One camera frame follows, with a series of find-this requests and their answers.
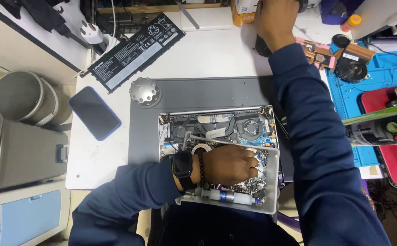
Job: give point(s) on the copper heatsink with black fans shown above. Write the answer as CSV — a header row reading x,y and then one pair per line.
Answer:
x,y
350,66

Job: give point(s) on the person's left fingers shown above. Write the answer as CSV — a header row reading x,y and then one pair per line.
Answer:
x,y
255,164

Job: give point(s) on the black laptop battery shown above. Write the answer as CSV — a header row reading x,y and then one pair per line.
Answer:
x,y
135,53

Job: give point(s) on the smartphone with blue case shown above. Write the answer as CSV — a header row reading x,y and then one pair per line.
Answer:
x,y
94,113

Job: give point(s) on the person's left hand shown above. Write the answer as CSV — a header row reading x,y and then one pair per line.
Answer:
x,y
227,165

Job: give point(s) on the opened silver laptop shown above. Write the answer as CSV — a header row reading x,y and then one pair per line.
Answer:
x,y
219,124

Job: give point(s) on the orange container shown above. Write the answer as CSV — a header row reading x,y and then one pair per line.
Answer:
x,y
241,17

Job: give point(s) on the grey cylindrical bin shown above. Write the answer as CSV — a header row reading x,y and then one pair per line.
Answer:
x,y
17,97

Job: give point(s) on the white plastic parts tray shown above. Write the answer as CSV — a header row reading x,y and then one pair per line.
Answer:
x,y
272,184

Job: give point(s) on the person's right hand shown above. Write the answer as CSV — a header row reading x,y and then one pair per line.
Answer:
x,y
275,25

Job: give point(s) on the white tape roll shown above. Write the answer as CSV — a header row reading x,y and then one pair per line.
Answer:
x,y
201,147

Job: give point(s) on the grey metal strip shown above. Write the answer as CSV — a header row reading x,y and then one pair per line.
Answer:
x,y
188,15

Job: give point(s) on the person's dark lap clothing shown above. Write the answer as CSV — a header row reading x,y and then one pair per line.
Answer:
x,y
219,227

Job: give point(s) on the grey plastic storage box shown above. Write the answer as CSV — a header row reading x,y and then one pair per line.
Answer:
x,y
27,155

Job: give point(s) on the blue repair mat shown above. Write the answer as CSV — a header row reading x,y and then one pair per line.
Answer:
x,y
383,73

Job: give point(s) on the red laptop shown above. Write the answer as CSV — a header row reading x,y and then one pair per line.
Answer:
x,y
395,164

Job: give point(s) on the small bottle with orange cap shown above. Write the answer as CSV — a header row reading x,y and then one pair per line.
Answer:
x,y
351,22

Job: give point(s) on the black smartwatch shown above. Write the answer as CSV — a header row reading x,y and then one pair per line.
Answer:
x,y
183,169

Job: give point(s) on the white power plug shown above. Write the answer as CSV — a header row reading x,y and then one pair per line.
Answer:
x,y
91,33

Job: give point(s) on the round silver metal knob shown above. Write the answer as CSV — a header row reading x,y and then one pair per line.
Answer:
x,y
144,90

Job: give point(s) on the cluttered shelf with electronics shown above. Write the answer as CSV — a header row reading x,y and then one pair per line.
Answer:
x,y
133,12

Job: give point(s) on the grey work mat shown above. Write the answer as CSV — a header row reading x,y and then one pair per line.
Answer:
x,y
198,90

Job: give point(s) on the silver laptop lid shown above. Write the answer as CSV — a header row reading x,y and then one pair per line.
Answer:
x,y
379,15

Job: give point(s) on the white flat box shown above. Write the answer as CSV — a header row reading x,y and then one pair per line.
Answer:
x,y
212,18

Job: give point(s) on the black round fan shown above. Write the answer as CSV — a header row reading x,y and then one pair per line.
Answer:
x,y
262,46

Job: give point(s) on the thermal paste syringe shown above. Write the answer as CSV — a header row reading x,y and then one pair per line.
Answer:
x,y
226,196

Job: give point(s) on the green spray can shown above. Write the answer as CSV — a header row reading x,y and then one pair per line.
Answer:
x,y
379,128

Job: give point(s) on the white cabinet with blue drawers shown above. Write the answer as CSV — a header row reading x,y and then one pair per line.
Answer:
x,y
27,217

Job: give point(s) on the black cloth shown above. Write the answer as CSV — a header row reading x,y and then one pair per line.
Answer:
x,y
37,15

